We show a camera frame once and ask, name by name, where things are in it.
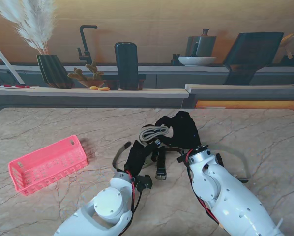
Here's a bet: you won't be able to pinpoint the pink plastic storage basket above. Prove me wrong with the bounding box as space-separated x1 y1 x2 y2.
8 134 88 197

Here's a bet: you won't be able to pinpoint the long beige woven belt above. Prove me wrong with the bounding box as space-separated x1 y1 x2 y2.
210 144 251 184

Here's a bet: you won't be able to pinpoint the grey counter with orange light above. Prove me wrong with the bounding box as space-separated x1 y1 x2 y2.
184 83 294 109

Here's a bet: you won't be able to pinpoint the white pampas grass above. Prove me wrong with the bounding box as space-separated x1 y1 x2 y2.
0 0 57 55

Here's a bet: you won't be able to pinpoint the grey jug with lid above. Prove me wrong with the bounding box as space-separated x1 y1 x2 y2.
185 28 217 58

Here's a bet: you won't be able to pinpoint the arm red black cables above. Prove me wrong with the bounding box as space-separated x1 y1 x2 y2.
119 169 144 236
186 148 223 226

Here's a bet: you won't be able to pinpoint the left arm red black cables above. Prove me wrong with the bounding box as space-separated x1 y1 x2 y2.
119 169 144 236

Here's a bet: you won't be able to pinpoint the dark slanted board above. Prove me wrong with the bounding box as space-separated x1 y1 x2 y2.
222 31 285 86

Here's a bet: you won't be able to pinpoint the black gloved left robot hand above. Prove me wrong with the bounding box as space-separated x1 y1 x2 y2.
124 139 162 177

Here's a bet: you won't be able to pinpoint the white leaning slat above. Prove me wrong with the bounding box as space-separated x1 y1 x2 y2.
0 50 26 85

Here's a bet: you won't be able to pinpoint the plate with red slices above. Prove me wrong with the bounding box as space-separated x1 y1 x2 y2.
0 84 36 89

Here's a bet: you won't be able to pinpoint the white shallow bowl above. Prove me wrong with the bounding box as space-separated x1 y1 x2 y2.
178 56 217 67

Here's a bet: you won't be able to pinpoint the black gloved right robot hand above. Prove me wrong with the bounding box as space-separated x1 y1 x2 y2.
154 110 202 150

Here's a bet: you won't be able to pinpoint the grey back cabinet counter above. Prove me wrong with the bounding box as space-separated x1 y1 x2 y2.
0 62 294 89

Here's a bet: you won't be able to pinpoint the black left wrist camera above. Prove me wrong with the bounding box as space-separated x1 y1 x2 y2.
136 174 153 190

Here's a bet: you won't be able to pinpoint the yellow wooden utensil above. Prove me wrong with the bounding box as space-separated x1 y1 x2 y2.
279 33 294 59

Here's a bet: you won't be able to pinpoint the dark ribbed vase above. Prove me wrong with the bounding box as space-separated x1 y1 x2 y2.
36 54 74 89

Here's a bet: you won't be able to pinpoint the black leather belt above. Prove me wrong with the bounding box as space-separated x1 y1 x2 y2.
150 145 184 180

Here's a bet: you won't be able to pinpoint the right arm red black cables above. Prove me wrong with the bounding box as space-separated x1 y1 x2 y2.
186 148 223 226

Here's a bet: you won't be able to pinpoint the cactus plant in bowl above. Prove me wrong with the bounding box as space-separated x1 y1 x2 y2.
67 60 105 88

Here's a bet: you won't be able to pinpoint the black kitchen faucet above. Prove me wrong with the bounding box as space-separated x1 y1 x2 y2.
77 25 98 65

